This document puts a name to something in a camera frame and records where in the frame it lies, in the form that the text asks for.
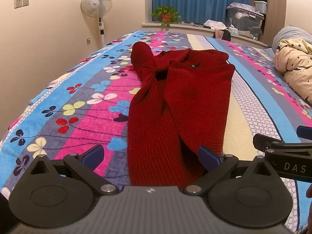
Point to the blue curtain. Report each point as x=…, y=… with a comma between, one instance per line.
x=199, y=0

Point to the potted green plant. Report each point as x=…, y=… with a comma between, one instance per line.
x=166, y=17

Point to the clear plastic storage box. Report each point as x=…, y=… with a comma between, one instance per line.
x=243, y=22

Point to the wooden shelf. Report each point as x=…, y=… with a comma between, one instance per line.
x=276, y=4

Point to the person's right hand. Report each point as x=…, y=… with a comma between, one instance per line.
x=309, y=191

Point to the white standing fan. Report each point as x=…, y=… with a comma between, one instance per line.
x=96, y=2

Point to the star print quilt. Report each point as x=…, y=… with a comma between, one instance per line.
x=295, y=63

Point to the white cloth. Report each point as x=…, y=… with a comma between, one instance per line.
x=214, y=24

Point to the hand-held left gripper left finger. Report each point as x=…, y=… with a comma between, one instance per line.
x=93, y=156

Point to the pink bag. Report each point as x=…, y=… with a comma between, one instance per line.
x=219, y=34

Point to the black bag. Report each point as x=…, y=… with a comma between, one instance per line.
x=227, y=36

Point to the small white storage box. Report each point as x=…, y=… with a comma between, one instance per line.
x=260, y=6

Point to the floral striped blanket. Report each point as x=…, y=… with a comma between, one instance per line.
x=73, y=107

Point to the red knitted sweater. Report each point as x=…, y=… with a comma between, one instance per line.
x=195, y=90

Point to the tissue box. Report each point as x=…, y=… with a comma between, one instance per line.
x=233, y=30

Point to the light blue cloth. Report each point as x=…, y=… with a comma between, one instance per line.
x=269, y=53

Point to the grey pillow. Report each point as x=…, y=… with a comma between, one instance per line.
x=292, y=33

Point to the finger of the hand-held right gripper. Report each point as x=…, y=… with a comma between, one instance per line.
x=305, y=132
x=265, y=141

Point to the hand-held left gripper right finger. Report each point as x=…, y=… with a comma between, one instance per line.
x=207, y=157

